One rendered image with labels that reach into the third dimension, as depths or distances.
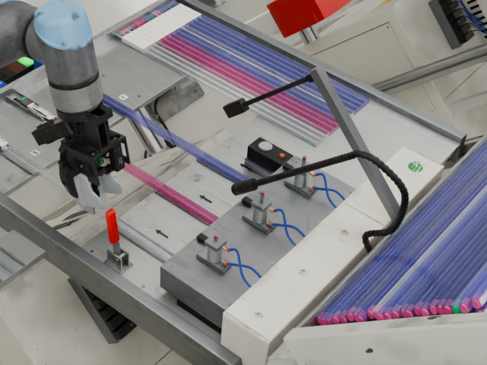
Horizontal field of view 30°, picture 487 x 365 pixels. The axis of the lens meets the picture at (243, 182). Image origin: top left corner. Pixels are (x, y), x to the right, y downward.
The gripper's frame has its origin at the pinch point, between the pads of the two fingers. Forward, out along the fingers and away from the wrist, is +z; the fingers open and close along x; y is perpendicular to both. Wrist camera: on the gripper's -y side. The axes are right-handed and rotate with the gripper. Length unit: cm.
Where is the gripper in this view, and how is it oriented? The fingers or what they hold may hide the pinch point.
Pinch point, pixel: (92, 203)
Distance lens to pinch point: 151.3
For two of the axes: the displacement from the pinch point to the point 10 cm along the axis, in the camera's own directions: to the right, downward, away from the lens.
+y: 7.8, 3.2, -5.3
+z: 0.7, 8.0, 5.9
